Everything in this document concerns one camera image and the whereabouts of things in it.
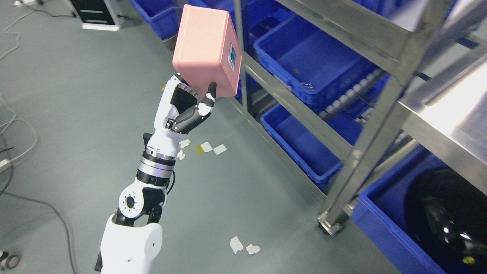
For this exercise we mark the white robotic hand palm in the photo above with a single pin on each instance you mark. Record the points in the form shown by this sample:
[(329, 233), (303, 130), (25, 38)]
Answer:
[(177, 97)]

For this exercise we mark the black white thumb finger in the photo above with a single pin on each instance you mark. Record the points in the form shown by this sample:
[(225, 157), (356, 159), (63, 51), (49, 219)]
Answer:
[(194, 116)]

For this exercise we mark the pink plastic storage box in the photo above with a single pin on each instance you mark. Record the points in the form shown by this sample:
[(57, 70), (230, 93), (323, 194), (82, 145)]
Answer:
[(207, 51)]

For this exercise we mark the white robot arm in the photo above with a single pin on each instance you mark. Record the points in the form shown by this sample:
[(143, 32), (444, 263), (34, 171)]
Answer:
[(133, 235)]

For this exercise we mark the blue bin left shelf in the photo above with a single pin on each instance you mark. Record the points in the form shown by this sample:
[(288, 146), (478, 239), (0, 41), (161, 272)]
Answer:
[(318, 68)]

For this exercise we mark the stainless steel shelf rack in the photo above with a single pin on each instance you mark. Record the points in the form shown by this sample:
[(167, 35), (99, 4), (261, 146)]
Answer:
[(401, 37)]

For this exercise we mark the white black machine base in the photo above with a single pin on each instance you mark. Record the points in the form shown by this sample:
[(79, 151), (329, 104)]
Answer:
[(98, 14)]

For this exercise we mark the white paper scrap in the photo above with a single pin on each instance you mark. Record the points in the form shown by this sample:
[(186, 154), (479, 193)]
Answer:
[(252, 249), (236, 245)]

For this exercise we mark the blue bin lower left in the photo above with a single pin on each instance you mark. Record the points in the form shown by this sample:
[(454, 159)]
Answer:
[(310, 154)]

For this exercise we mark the blue bin holding helmet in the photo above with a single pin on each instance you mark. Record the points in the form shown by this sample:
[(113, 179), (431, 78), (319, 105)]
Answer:
[(380, 214)]

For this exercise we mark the stainless steel table cart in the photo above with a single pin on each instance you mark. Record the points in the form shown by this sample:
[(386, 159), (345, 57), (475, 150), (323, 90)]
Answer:
[(446, 115)]

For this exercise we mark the black helmet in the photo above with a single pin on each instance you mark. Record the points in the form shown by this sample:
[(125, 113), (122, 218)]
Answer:
[(446, 216)]

